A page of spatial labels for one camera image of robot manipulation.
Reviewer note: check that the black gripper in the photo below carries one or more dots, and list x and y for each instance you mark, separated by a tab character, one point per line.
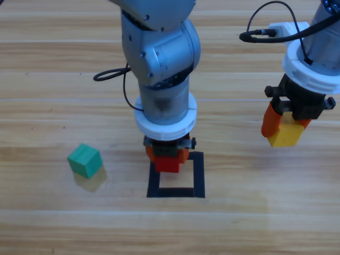
166	148
300	101

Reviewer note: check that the red cube block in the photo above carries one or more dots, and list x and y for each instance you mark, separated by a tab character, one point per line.
167	166

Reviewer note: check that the yellow cube block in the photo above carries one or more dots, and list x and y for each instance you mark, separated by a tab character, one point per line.
285	135

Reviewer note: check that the green cube block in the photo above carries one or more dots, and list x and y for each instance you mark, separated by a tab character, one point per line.
85	162

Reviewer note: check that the black tape square outline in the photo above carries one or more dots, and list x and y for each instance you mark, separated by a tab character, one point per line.
199	175

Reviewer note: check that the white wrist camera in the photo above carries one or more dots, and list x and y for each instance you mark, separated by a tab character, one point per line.
289	27

